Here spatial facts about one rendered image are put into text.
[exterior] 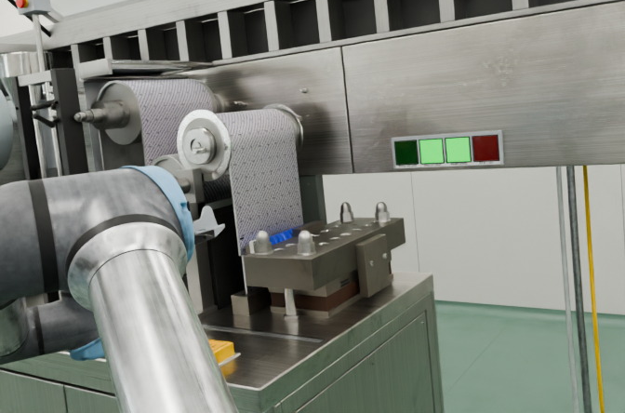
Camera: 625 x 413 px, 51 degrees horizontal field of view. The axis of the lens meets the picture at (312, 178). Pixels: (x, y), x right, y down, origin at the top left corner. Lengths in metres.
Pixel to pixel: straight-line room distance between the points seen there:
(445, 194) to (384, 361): 2.71
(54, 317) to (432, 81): 0.88
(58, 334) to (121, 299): 0.48
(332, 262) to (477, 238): 2.76
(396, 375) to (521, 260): 2.58
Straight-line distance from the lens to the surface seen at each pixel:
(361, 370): 1.28
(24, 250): 0.67
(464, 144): 1.41
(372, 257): 1.36
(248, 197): 1.37
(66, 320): 1.06
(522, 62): 1.38
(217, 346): 1.14
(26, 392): 1.55
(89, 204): 0.67
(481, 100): 1.40
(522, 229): 3.89
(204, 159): 1.33
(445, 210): 4.01
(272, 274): 1.26
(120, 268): 0.62
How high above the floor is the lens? 1.30
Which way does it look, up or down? 6 degrees down
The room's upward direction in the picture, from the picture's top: 6 degrees counter-clockwise
